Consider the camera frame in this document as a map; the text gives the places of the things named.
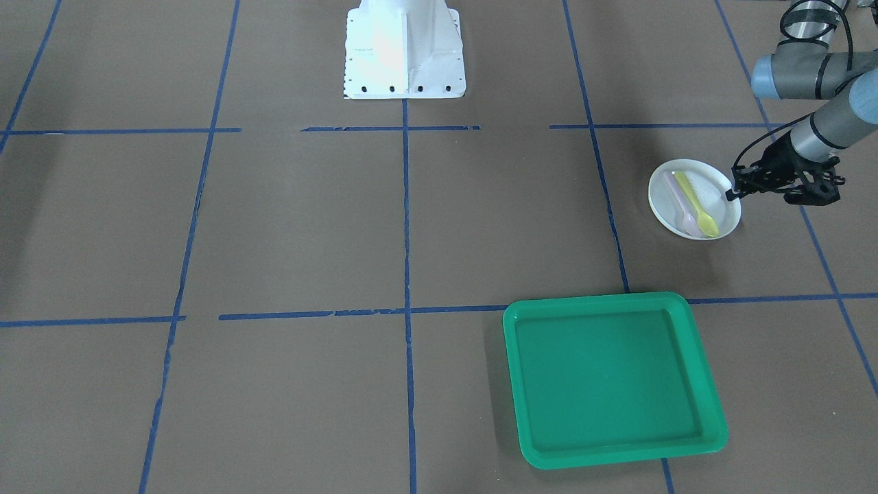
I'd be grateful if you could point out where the pink plastic spoon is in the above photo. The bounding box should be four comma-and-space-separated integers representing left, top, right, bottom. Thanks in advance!
662, 172, 704, 239

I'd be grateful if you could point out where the yellow plastic spoon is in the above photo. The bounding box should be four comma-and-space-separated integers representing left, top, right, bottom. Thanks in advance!
674, 171, 720, 238

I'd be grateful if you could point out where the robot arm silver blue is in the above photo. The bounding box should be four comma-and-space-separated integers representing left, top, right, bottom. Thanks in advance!
725, 1, 877, 206

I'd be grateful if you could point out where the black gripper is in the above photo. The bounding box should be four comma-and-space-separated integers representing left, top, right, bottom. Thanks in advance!
726, 145, 816, 201

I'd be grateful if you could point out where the green plastic tray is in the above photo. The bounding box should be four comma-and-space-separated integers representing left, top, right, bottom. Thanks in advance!
503, 292, 728, 470

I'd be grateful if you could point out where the white round plate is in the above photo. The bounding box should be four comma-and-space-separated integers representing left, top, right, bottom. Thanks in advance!
647, 158, 742, 241

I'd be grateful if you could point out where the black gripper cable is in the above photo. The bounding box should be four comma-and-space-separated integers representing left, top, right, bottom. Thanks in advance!
731, 115, 813, 172

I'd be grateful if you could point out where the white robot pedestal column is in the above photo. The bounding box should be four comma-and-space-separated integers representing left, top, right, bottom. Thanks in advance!
343, 1, 467, 99

